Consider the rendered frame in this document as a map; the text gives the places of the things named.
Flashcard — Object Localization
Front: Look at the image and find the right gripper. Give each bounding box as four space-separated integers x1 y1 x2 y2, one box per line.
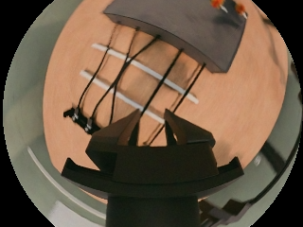
259 11 274 26

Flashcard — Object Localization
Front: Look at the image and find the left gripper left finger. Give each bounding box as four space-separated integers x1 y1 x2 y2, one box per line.
89 108 140 146

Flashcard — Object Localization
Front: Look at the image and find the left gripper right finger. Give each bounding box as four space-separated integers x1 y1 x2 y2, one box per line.
164 108 216 148

